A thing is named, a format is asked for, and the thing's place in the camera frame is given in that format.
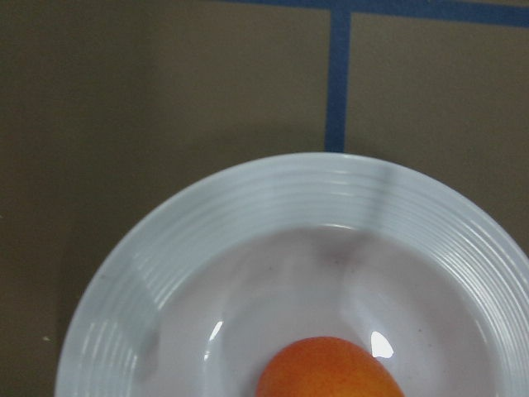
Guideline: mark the orange fruit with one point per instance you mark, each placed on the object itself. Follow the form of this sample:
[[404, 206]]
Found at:
[[325, 366]]

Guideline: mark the white plate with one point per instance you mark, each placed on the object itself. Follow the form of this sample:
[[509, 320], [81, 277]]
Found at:
[[201, 293]]

